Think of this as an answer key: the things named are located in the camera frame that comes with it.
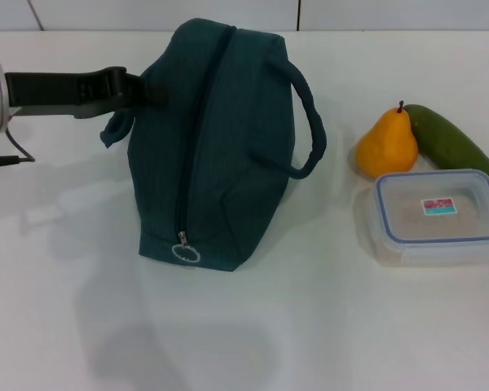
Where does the metal zipper pull ring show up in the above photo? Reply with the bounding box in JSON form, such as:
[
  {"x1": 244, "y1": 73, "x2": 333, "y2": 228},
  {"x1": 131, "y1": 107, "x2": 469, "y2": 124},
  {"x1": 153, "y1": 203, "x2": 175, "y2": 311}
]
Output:
[{"x1": 170, "y1": 243, "x2": 201, "y2": 266}]

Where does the dark teal fabric lunch bag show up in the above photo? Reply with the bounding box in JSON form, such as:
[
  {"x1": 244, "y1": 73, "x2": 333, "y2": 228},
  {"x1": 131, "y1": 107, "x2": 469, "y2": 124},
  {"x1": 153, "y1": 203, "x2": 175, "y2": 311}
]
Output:
[{"x1": 99, "y1": 18, "x2": 328, "y2": 273}]

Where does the orange pear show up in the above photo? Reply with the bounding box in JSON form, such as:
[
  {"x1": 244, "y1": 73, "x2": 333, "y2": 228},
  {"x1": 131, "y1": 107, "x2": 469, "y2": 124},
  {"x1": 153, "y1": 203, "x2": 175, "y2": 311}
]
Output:
[{"x1": 355, "y1": 100, "x2": 420, "y2": 178}]

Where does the clear container with blue-rimmed lid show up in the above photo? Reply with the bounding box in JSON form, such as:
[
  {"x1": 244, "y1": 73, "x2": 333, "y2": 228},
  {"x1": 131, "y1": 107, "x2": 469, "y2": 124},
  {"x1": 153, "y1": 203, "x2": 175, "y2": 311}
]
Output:
[{"x1": 372, "y1": 169, "x2": 489, "y2": 269}]

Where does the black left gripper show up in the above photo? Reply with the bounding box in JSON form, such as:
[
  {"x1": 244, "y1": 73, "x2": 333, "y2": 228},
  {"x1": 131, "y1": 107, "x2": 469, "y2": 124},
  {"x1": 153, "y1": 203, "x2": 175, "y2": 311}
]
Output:
[{"x1": 6, "y1": 66, "x2": 169, "y2": 120}]

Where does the green cucumber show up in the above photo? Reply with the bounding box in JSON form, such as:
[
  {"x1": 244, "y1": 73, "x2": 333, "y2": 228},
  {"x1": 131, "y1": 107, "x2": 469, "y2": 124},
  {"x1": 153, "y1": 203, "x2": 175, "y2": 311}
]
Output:
[{"x1": 403, "y1": 104, "x2": 489, "y2": 187}]

